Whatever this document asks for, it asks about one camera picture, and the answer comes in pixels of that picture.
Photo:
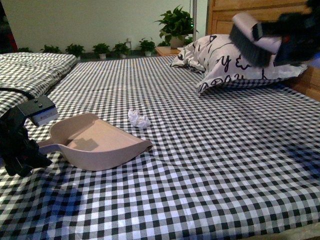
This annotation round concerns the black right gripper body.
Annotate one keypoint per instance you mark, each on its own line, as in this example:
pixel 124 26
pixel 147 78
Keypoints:
pixel 299 35

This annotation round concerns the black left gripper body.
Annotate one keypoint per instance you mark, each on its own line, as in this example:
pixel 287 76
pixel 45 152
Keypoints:
pixel 20 154

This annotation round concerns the beige plastic dustpan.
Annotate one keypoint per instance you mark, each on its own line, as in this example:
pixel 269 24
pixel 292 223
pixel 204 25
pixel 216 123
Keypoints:
pixel 91 144

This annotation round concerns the white tissue paper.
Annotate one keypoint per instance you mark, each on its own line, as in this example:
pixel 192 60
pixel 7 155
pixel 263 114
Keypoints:
pixel 138 120

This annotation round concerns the folded checkered quilt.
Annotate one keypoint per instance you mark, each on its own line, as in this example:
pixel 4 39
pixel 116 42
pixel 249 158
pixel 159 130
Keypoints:
pixel 35 73

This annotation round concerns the white patterned pillow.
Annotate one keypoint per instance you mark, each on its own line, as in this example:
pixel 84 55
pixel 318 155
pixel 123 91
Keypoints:
pixel 221 65

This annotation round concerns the small potted plant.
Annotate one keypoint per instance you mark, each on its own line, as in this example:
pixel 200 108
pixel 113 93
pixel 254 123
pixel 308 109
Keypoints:
pixel 75 49
pixel 51 49
pixel 102 50
pixel 147 46
pixel 121 50

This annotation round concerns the metal pole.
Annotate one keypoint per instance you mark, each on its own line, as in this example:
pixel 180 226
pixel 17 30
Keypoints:
pixel 194 4

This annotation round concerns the large potted green plant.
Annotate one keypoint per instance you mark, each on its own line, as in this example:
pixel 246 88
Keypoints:
pixel 176 25

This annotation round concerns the small wooden side table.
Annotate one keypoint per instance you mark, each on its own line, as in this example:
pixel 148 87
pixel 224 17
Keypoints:
pixel 166 51

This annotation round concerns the black white checkered bed sheet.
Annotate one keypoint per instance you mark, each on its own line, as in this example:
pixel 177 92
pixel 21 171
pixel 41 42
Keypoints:
pixel 226 164

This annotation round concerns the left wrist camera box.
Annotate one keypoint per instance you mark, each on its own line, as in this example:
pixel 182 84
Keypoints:
pixel 40 110

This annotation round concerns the wooden bed frame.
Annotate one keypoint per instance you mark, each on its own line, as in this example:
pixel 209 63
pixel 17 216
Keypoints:
pixel 219 21

